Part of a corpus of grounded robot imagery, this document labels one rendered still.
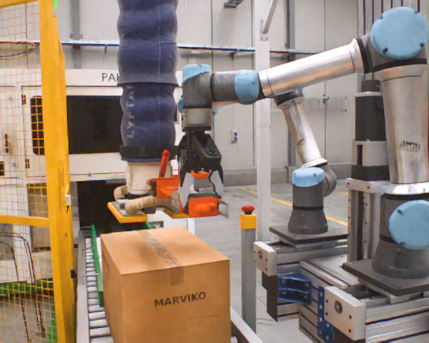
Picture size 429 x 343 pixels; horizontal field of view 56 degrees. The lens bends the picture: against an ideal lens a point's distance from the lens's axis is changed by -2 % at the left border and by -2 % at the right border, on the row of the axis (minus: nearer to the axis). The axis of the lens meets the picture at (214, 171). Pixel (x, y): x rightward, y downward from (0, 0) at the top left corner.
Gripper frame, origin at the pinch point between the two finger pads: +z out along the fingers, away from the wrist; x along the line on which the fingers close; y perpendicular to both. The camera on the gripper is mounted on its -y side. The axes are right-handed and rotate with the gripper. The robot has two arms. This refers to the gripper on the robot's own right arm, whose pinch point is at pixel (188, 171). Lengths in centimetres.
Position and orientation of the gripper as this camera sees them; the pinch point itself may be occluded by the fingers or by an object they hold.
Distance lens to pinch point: 200.4
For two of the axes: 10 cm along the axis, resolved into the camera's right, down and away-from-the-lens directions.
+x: 9.3, -0.5, 3.7
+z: 0.2, 10.0, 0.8
